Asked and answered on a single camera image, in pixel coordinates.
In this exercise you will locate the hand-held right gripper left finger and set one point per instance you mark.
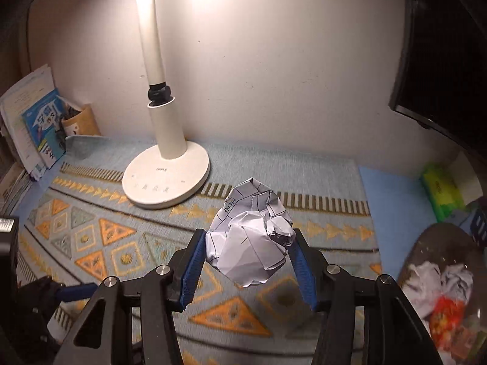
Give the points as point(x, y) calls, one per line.
point(192, 270)

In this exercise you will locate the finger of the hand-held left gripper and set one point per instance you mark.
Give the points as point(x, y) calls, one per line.
point(76, 292)

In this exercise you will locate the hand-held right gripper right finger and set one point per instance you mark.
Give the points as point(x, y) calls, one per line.
point(304, 273)

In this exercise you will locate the brown ribbed plastic bin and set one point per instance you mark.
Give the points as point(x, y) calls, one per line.
point(426, 243)

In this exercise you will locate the red orange snack packet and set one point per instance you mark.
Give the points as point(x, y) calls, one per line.
point(445, 317)

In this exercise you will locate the patterned blue woven mat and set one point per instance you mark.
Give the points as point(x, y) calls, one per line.
point(95, 235)

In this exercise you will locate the white desk lamp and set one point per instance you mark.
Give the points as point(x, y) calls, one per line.
point(167, 182)

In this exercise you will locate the stack of books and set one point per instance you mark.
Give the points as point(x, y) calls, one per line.
point(15, 186)

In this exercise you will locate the green tissue pack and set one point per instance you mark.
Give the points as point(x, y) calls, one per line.
point(437, 186)

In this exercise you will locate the kraft paper pen box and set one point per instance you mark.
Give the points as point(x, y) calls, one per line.
point(81, 121)

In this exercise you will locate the dark slotted stand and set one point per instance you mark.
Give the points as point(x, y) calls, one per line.
point(478, 226)

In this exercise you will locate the black monitor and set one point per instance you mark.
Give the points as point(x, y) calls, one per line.
point(437, 64)

